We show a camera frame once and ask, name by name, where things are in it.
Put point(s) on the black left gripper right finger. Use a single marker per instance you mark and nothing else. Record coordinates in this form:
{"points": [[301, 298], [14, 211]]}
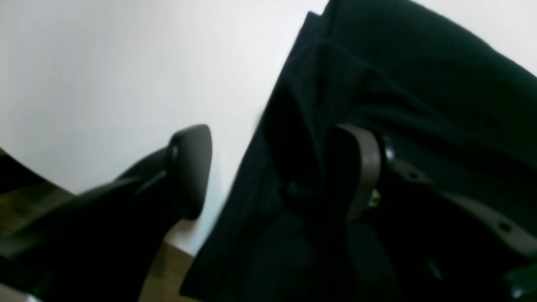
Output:
{"points": [[444, 246]]}

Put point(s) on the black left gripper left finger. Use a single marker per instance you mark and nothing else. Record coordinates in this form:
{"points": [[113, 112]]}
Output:
{"points": [[99, 246]]}

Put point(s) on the black T-shirt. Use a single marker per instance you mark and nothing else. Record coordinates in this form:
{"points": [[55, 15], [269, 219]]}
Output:
{"points": [[450, 105]]}

